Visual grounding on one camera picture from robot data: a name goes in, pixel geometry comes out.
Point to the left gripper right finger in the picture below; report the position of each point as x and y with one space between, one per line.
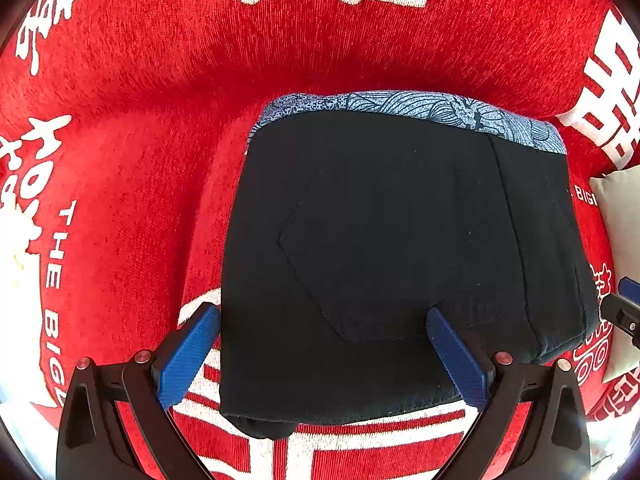
553 443

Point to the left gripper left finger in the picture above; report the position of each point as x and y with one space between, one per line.
93 442

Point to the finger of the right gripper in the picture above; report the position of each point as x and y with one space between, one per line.
623 314
629 289

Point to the black pants with blue trim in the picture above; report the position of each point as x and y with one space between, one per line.
359 213

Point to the beige pillow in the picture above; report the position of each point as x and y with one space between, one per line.
618 197

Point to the peach folded garment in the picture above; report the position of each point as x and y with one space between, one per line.
24 387

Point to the red bedspread with white characters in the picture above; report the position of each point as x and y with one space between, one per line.
124 131

